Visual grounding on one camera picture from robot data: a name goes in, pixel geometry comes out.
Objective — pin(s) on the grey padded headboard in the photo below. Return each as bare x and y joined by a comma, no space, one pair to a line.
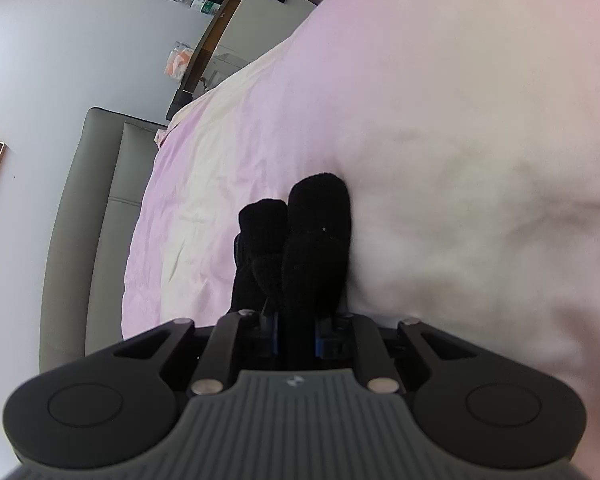
87,240

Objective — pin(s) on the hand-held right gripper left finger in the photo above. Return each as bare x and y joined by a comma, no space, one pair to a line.
275,341

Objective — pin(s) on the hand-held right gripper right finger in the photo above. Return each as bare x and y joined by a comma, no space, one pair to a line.
321,343

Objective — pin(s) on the clear plastic bag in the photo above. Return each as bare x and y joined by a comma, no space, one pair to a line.
177,60

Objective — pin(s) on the pink pillow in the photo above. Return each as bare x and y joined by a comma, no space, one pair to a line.
161,136

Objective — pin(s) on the pink bed sheet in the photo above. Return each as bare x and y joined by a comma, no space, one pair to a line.
200,200

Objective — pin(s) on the wooden desk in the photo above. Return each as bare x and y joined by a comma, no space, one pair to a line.
207,40

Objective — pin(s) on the clear plastic bottle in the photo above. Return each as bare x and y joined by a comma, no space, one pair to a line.
200,5

